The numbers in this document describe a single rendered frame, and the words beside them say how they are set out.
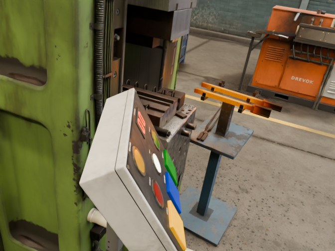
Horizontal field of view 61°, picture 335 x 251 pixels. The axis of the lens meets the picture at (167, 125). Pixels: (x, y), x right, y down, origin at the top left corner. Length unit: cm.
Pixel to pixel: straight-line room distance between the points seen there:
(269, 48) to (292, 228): 292
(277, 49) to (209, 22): 456
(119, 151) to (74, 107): 40
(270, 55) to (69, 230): 394
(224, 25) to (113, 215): 842
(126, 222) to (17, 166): 82
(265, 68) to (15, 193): 395
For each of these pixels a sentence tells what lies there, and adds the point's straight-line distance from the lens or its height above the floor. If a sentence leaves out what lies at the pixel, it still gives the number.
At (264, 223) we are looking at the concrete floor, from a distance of 225.
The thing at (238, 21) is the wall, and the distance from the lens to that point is 871.
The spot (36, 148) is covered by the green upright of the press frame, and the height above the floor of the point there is 85.
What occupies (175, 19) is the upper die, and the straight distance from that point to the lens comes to 101.
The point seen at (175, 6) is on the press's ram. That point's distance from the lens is 99.
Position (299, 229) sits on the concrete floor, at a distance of 234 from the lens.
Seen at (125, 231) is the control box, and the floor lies 106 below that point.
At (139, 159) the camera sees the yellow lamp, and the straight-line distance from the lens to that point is 52.
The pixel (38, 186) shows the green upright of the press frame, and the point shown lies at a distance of 125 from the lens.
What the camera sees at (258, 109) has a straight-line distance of 150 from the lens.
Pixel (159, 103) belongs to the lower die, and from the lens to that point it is 119.
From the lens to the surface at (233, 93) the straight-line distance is 163.
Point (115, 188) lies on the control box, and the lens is 47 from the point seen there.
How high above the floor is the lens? 147
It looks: 28 degrees down
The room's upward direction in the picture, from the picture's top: 8 degrees clockwise
